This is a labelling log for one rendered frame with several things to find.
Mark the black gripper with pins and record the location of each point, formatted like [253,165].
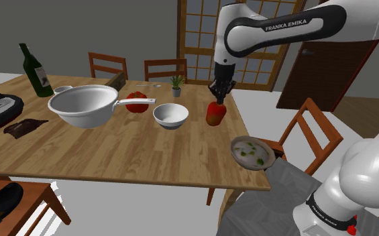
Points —
[224,73]

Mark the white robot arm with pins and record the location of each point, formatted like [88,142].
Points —
[365,170]

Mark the red bell pepper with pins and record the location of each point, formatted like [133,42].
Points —
[215,116]

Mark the small potted plant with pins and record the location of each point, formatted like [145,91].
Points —
[176,92]

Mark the white bowl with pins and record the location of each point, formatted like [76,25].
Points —
[171,117]

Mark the wooden lattice sliding door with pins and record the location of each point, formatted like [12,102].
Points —
[202,32]

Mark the brown wooden chair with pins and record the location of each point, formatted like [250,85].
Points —
[325,121]
[107,57]
[29,196]
[164,62]

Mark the grey bowl with green bits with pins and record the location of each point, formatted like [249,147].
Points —
[251,153]

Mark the silver fork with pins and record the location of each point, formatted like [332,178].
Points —
[148,85]

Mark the red tomato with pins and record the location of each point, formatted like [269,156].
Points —
[136,109]

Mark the dark brown door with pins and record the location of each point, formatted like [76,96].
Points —
[323,75]

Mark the brown wooden box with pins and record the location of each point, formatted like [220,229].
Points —
[118,81]

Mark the wooden dining table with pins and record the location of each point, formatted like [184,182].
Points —
[127,150]

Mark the grey robot stand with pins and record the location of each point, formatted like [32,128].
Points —
[267,202]

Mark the small white cup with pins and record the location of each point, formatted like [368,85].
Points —
[61,89]

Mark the green wine bottle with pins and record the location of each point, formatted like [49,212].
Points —
[38,78]

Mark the black bag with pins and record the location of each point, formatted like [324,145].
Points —
[2,199]

